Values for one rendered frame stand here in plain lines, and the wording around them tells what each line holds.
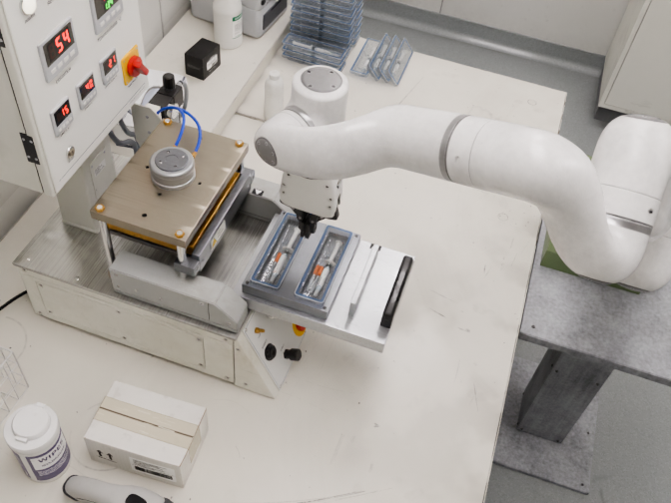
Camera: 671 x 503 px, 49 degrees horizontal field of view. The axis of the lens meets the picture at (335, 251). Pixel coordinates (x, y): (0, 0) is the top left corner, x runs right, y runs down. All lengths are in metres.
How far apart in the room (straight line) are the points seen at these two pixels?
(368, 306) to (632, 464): 1.36
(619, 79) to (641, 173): 2.44
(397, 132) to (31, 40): 0.53
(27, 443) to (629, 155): 1.02
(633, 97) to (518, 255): 1.78
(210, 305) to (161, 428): 0.23
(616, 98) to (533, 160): 2.61
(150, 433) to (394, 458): 0.46
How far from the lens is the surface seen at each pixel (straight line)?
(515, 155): 0.90
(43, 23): 1.17
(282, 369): 1.50
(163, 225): 1.29
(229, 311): 1.32
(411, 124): 0.99
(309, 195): 1.22
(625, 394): 2.64
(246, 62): 2.17
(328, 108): 1.08
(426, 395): 1.53
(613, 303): 1.82
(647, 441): 2.59
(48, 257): 1.51
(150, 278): 1.36
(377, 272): 1.41
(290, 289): 1.34
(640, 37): 3.34
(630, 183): 1.01
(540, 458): 2.40
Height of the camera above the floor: 2.06
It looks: 49 degrees down
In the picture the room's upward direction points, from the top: 8 degrees clockwise
